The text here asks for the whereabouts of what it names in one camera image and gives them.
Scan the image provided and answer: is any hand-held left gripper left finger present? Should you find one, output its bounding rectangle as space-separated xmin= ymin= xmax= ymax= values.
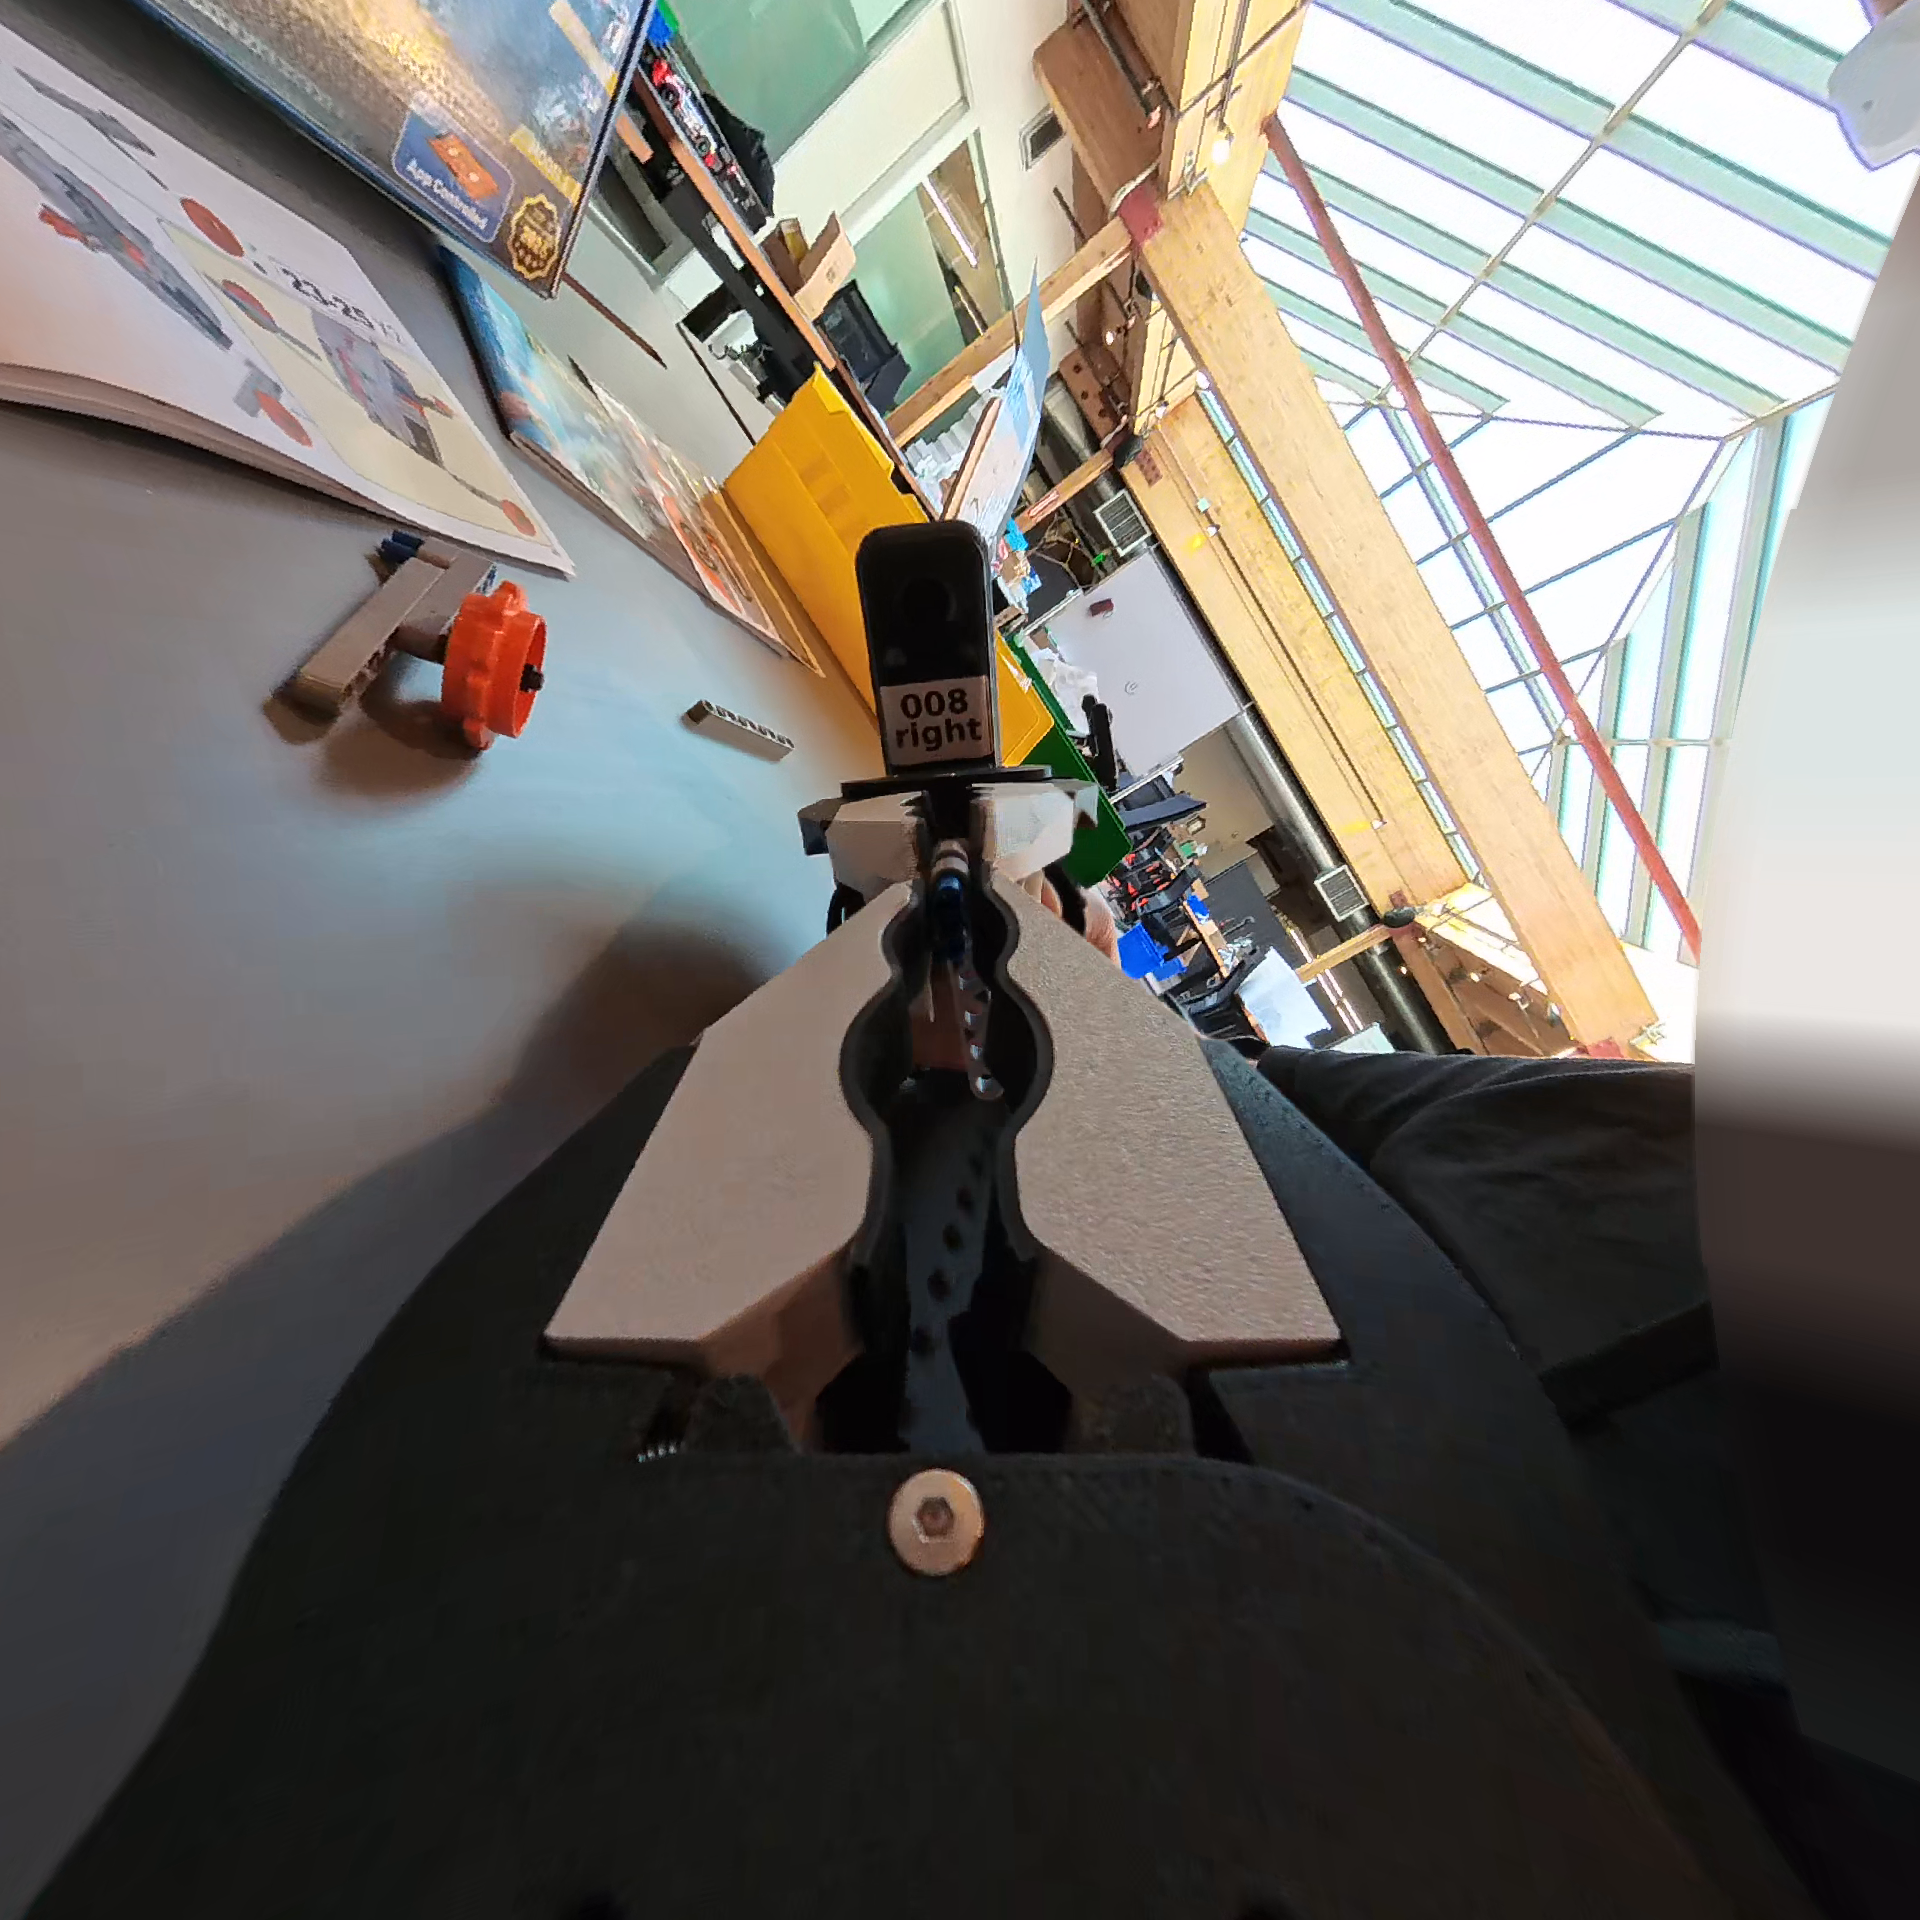
xmin=545 ymin=880 xmax=917 ymax=1451

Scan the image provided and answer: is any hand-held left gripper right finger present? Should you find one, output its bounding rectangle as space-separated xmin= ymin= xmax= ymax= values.
xmin=983 ymin=876 xmax=1344 ymax=1451

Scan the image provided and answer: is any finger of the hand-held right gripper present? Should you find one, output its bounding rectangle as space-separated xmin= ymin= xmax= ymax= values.
xmin=827 ymin=799 xmax=928 ymax=891
xmin=978 ymin=789 xmax=1097 ymax=891

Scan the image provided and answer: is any grey beam with blue pins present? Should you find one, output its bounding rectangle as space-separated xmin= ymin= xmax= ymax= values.
xmin=921 ymin=880 xmax=1001 ymax=1102

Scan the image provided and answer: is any wooden background desk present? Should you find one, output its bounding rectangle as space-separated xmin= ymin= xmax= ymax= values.
xmin=613 ymin=57 xmax=901 ymax=437

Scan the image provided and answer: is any person's right hand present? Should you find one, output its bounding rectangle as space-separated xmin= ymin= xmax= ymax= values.
xmin=1038 ymin=878 xmax=1127 ymax=962

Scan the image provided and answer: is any green plastic bin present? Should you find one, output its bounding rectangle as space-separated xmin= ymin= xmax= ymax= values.
xmin=1001 ymin=629 xmax=1134 ymax=889

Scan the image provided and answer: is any yellow plastic bin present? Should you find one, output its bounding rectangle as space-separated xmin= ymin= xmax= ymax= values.
xmin=723 ymin=366 xmax=1055 ymax=767

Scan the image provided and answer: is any long grey holed beam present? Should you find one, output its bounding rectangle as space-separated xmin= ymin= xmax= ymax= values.
xmin=683 ymin=696 xmax=798 ymax=762

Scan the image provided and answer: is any whiteboard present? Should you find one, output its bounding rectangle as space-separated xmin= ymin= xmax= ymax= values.
xmin=1040 ymin=550 xmax=1248 ymax=781

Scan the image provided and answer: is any leaning printed board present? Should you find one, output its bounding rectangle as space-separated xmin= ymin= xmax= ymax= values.
xmin=938 ymin=271 xmax=1051 ymax=541

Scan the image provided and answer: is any black perforated mat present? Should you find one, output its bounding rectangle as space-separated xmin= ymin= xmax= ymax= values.
xmin=879 ymin=1070 xmax=1023 ymax=1451

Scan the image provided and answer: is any orange wheel beam assembly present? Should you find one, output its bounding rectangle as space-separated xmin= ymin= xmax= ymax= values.
xmin=283 ymin=528 xmax=548 ymax=750

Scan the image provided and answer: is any blue manual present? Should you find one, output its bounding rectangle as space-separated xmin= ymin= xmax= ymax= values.
xmin=433 ymin=248 xmax=707 ymax=557

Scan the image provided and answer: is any blue robot kit box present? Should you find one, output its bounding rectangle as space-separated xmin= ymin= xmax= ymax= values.
xmin=126 ymin=0 xmax=663 ymax=300

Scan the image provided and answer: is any open white instruction booklet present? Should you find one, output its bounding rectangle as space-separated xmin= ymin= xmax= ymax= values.
xmin=0 ymin=23 xmax=576 ymax=578

